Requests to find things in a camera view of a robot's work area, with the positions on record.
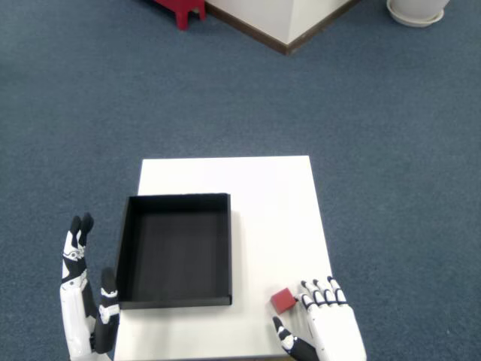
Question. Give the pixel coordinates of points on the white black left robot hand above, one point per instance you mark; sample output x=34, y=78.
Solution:
x=73, y=319

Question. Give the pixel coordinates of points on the white flower pot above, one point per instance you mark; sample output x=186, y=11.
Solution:
x=418, y=5

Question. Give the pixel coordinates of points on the black open box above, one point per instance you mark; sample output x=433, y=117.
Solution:
x=176, y=255

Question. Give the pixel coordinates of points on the white pot saucer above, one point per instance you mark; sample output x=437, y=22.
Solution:
x=415, y=21

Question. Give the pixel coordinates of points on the red cube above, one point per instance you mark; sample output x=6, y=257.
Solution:
x=282, y=300

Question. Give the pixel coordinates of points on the red plastic stool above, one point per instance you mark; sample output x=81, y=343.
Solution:
x=183, y=13

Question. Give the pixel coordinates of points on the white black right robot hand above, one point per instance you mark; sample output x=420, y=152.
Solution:
x=334, y=331

